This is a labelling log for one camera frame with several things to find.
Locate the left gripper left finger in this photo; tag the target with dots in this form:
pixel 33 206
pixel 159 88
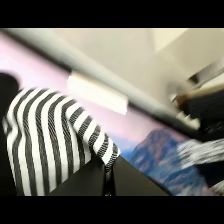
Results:
pixel 85 181

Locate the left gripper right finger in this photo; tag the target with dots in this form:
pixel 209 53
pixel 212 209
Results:
pixel 133 183

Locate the black and white striped shirt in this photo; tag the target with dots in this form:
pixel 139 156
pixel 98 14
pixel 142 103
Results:
pixel 50 140

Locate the heap of clothes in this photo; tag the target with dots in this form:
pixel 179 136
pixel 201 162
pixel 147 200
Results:
pixel 205 106

